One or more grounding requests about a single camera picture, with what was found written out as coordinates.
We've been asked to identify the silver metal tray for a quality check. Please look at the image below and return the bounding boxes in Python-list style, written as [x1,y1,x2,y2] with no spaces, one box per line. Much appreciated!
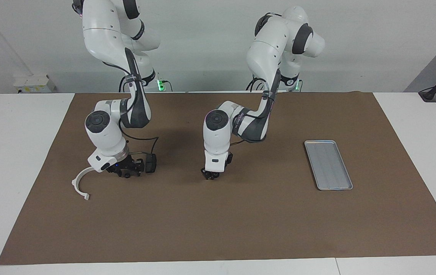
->
[304,140,353,191]

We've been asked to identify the short dark brake pad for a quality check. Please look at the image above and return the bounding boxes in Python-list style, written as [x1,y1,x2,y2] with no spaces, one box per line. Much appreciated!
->
[146,153,158,173]

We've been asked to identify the brown table mat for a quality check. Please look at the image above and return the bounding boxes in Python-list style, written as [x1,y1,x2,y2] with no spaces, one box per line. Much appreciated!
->
[0,91,436,265]

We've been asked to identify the white box yellow labels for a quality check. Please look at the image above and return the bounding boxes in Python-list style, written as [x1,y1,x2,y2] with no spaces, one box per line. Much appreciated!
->
[13,74,56,94]

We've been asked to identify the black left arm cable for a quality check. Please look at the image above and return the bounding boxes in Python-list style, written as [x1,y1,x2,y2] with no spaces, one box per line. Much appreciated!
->
[229,69,281,148]

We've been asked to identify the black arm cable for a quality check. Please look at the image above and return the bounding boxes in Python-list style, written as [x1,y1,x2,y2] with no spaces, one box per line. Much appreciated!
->
[229,69,281,148]
[103,61,159,154]

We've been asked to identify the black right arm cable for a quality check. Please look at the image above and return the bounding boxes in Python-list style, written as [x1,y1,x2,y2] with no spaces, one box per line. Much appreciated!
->
[103,61,159,154]

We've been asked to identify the white half ring bracket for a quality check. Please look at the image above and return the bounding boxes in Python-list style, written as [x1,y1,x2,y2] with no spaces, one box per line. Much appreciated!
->
[71,167,91,201]

